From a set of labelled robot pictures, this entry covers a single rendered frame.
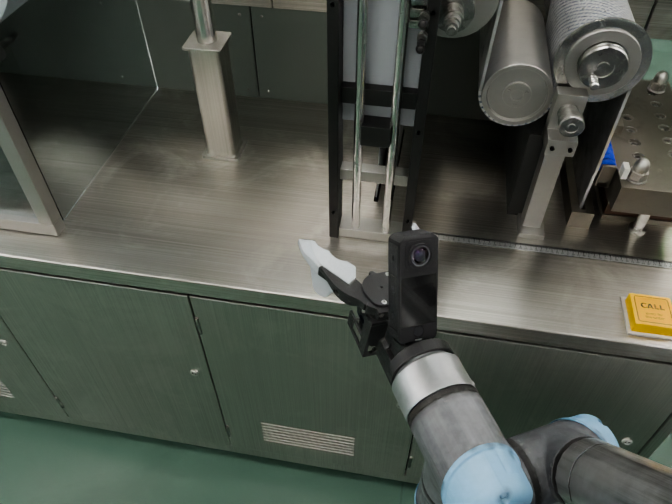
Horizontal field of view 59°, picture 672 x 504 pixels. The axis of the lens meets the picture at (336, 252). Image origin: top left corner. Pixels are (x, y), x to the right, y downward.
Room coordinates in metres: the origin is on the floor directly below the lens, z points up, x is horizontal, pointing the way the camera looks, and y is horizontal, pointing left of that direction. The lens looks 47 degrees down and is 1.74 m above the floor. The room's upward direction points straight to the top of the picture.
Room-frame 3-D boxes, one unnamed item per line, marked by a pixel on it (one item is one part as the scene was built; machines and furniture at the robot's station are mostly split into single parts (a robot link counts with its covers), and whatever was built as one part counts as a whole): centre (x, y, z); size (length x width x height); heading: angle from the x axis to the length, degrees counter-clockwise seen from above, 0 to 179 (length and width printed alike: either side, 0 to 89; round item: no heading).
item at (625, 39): (1.01, -0.45, 1.25); 0.26 x 0.12 x 0.12; 170
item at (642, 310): (0.63, -0.55, 0.91); 0.07 x 0.07 x 0.02; 80
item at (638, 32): (0.89, -0.43, 1.25); 0.15 x 0.01 x 0.15; 80
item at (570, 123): (0.82, -0.38, 1.18); 0.04 x 0.02 x 0.04; 80
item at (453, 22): (0.85, -0.17, 1.34); 0.06 x 0.03 x 0.03; 170
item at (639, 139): (1.02, -0.64, 1.00); 0.40 x 0.16 x 0.06; 170
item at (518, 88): (1.03, -0.34, 1.18); 0.26 x 0.12 x 0.12; 170
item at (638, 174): (0.86, -0.56, 1.05); 0.04 x 0.04 x 0.04
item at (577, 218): (1.00, -0.51, 0.92); 0.28 x 0.04 x 0.04; 170
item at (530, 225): (0.85, -0.39, 1.05); 0.06 x 0.05 x 0.31; 170
